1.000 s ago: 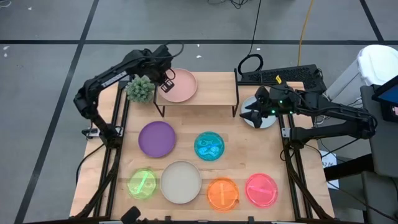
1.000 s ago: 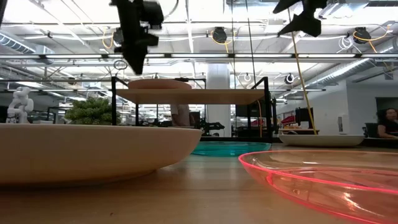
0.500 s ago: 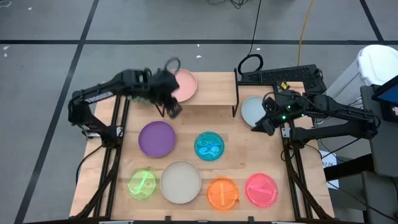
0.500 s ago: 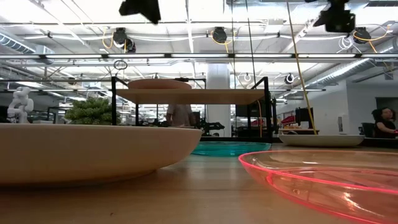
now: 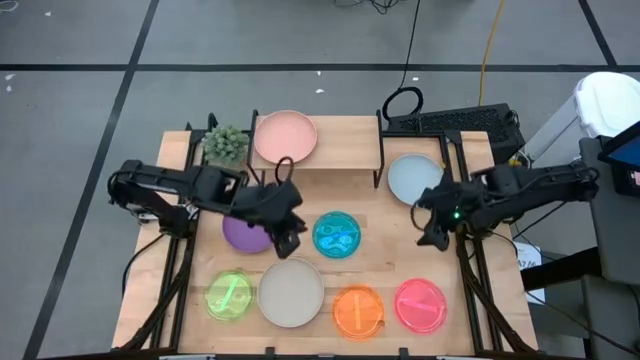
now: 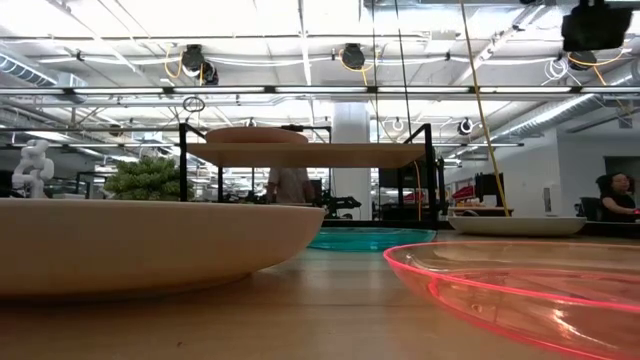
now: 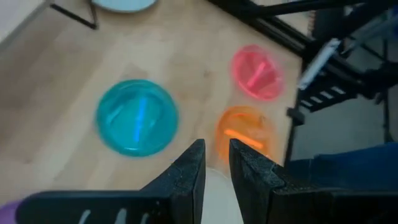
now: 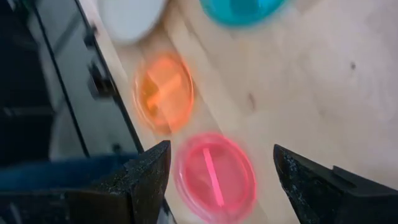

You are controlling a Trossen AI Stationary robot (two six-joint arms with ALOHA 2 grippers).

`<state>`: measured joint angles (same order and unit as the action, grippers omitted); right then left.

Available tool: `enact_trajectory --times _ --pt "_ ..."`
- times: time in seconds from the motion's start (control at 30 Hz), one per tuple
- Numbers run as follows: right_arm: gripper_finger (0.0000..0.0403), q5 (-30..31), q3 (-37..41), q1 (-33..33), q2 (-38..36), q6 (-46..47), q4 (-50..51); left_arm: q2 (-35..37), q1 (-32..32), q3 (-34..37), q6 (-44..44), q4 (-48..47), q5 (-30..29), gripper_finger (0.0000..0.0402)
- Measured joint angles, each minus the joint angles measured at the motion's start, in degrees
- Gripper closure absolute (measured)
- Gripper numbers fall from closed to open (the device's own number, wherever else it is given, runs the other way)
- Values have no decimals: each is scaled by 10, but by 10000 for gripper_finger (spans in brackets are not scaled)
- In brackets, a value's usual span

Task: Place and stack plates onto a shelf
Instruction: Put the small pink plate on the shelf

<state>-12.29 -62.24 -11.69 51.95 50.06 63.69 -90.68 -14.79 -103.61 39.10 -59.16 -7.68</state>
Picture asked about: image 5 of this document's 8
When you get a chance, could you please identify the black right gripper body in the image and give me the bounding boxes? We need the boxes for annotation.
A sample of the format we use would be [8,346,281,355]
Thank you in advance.
[423,179,489,234]

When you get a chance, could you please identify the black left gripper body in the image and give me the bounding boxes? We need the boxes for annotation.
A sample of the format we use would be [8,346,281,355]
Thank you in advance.
[228,179,304,237]

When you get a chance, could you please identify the pale grey plate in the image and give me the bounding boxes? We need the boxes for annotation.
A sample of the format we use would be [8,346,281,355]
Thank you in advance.
[387,153,445,206]

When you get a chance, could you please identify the teal transparent plate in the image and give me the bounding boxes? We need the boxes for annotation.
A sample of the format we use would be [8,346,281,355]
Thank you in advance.
[312,210,362,260]

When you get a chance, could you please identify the purple plate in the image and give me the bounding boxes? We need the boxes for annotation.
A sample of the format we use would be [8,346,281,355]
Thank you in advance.
[221,214,275,255]

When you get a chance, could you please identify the off-white plate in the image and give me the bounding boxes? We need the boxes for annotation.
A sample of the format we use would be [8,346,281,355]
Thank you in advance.
[256,257,325,329]

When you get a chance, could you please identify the pink transparent plate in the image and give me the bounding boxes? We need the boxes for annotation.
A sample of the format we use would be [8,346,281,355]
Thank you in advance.
[393,277,449,335]

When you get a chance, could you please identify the salmon pink plate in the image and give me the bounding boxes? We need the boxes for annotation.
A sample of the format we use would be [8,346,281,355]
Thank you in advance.
[253,109,319,165]

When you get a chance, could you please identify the green transparent plate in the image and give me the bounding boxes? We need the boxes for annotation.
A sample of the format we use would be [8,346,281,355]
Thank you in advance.
[204,269,255,322]

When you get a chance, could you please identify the orange transparent plate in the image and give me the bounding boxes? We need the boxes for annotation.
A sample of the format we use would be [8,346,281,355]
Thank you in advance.
[332,284,386,341]

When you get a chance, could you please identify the wooden shelf with black legs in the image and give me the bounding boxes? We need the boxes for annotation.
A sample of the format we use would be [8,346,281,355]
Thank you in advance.
[247,109,386,190]

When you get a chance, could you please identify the potted green plant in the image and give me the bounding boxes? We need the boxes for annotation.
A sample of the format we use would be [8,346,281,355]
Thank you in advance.
[201,124,250,169]

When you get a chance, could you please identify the white paper sheet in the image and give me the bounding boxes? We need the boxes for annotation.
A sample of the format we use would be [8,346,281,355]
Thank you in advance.
[512,241,547,305]

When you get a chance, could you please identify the black base beam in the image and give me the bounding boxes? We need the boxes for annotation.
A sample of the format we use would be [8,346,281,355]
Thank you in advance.
[519,247,601,291]

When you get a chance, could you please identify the grey cabinet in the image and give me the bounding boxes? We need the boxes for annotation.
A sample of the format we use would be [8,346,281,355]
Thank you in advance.
[579,135,640,360]

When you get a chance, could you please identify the tablet screen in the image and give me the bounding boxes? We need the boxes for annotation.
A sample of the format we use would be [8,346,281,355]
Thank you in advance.
[597,121,640,199]

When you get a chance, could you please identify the white trash bin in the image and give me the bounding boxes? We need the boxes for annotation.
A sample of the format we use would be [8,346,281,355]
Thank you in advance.
[522,71,640,192]

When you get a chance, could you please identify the black floor cable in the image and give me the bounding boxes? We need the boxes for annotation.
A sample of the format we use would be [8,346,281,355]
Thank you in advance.
[381,0,426,122]

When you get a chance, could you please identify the black aluminium rig frame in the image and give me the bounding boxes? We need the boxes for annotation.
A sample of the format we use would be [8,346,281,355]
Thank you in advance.
[112,112,540,360]

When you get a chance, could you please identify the yellow cable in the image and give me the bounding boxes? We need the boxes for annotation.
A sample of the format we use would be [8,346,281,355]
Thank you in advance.
[477,0,507,107]

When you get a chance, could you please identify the tangled black cables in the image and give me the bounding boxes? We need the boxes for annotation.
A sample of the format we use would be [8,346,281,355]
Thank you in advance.
[333,0,402,15]

